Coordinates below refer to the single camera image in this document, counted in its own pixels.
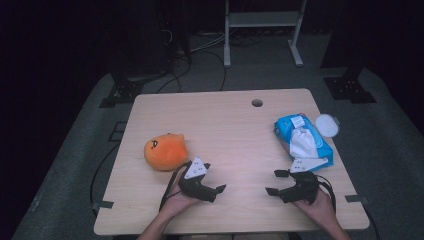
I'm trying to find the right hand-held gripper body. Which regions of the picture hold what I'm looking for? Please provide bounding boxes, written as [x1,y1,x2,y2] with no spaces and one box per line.
[281,157,329,205]

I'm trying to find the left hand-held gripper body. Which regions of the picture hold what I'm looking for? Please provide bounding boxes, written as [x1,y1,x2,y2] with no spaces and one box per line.
[177,156,218,204]

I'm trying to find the orange plush toy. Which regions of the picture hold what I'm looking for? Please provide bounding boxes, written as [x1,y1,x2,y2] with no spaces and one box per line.
[143,132,189,172]

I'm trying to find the white wet wipe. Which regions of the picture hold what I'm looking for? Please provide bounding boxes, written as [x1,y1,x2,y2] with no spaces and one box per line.
[289,127,320,159]

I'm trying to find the blue wet wipe pack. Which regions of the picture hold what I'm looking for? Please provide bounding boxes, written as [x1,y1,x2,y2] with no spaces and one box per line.
[273,113,335,173]

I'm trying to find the person's right hand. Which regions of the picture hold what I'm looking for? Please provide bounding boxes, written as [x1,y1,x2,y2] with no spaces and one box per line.
[292,188,335,231]

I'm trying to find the grey tape strip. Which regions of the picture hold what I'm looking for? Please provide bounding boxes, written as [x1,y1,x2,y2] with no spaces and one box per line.
[92,199,115,210]
[344,194,369,204]

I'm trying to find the white oval pack lid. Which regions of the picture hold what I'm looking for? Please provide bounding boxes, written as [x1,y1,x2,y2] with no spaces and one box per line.
[314,113,341,138]

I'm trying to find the black stand base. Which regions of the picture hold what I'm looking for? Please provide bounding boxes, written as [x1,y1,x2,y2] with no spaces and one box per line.
[99,78,145,109]
[323,66,378,104]

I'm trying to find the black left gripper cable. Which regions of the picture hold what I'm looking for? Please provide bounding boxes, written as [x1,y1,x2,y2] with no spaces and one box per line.
[159,162,189,212]

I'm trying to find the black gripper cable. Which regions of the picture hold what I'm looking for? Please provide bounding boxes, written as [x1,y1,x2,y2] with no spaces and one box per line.
[315,174,338,213]
[159,162,189,212]

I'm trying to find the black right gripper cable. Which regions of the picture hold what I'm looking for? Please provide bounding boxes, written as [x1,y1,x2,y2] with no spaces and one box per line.
[315,174,338,213]

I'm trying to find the black floor cable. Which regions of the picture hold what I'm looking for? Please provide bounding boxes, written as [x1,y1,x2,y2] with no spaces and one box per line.
[199,49,228,92]
[89,143,121,209]
[156,56,194,95]

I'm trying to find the white floor cables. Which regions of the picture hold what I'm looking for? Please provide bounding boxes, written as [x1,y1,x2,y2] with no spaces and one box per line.
[189,32,228,54]

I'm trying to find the white metal stand frame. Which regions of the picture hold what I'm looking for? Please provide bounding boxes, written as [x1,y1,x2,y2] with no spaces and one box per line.
[223,0,308,69]

